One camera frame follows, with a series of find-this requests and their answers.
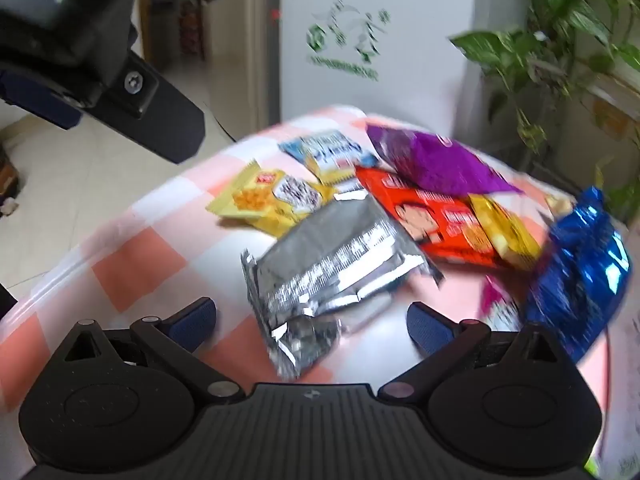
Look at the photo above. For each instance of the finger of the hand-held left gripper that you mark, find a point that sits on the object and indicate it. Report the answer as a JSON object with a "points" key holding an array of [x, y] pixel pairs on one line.
{"points": [[160, 110], [37, 100]]}

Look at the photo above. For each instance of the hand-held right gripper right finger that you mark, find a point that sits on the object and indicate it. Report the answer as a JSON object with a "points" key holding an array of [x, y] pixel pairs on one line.
{"points": [[426, 329]]}

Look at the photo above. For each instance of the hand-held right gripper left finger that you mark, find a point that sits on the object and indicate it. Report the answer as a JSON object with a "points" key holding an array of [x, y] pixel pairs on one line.
{"points": [[192, 324]]}

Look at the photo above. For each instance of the silver foil snack packet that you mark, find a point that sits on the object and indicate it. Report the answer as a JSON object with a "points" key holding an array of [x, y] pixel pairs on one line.
{"points": [[325, 270]]}

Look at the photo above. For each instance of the yellow waffle snack packet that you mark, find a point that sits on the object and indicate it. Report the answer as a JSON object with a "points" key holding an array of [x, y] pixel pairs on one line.
{"points": [[250, 200]]}

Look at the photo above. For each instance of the light blue snack packet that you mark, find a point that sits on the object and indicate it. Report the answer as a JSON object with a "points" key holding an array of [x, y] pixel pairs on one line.
{"points": [[320, 147]]}

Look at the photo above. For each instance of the pink and white snack packet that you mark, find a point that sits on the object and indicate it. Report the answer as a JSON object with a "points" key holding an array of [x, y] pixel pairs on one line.
{"points": [[500, 310]]}

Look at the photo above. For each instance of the orange white checkered tablecloth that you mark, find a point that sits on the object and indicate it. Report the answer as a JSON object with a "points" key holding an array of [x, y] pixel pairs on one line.
{"points": [[125, 270]]}

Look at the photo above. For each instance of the silver refrigerator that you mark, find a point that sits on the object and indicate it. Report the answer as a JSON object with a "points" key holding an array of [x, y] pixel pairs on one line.
{"points": [[240, 60]]}

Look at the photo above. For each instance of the red cartoon snack packet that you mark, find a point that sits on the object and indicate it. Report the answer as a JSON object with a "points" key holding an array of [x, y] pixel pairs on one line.
{"points": [[435, 220]]}

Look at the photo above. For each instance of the small yellow snack packet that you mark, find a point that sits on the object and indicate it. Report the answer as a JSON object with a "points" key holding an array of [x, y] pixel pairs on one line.
{"points": [[505, 235]]}

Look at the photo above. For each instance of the shiny blue snack packet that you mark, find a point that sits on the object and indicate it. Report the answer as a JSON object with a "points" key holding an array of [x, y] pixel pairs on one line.
{"points": [[575, 270]]}

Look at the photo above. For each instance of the purple snack packet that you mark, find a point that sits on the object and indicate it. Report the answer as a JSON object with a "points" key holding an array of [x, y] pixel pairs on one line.
{"points": [[435, 160]]}

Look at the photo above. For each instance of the cream pastry snack packet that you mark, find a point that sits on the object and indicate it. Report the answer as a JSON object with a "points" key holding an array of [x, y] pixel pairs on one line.
{"points": [[557, 205]]}

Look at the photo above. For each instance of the white freezer with green print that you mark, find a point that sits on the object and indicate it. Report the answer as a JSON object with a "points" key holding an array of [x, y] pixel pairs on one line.
{"points": [[425, 35]]}

